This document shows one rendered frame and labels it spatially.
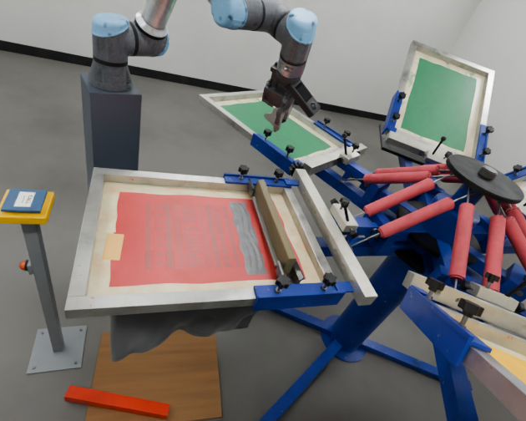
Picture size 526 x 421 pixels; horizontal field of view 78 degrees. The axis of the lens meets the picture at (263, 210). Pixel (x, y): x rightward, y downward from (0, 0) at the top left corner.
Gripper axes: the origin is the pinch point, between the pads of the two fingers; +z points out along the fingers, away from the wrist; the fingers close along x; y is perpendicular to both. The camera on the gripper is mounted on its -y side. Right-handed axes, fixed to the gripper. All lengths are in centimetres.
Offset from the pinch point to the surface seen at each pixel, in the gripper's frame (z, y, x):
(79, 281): 10, 17, 72
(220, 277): 21, -10, 48
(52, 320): 80, 47, 88
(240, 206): 33.6, 1.5, 16.1
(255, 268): 23.4, -17.6, 38.0
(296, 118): 75, 18, -84
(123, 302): 9, 5, 70
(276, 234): 19.5, -17.3, 25.1
